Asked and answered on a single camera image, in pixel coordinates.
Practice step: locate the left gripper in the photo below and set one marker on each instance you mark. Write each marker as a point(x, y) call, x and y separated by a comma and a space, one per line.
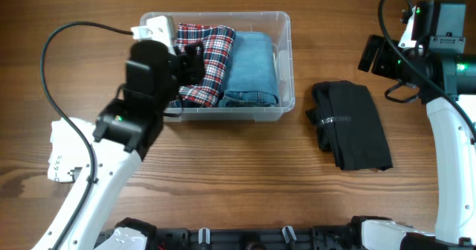
point(193, 62)

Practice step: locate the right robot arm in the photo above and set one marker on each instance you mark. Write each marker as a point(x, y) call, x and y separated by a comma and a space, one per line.
point(451, 112)

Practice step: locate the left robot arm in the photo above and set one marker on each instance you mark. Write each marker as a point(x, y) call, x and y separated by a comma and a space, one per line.
point(124, 131)

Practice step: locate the red navy plaid cloth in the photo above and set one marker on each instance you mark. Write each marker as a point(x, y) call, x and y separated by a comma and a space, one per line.
point(218, 41)

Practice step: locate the white printed t-shirt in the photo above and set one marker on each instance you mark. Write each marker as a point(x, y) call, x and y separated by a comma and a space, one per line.
point(69, 154)

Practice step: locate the clear plastic storage container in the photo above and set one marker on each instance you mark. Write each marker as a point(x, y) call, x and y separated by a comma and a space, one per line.
point(277, 24)

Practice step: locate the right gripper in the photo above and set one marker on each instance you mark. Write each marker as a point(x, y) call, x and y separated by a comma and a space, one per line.
point(380, 65)

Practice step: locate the blue denim jeans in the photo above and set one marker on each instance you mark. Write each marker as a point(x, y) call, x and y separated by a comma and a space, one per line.
point(250, 79)

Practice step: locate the black garment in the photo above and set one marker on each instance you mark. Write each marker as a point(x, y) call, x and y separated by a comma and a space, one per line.
point(348, 125)

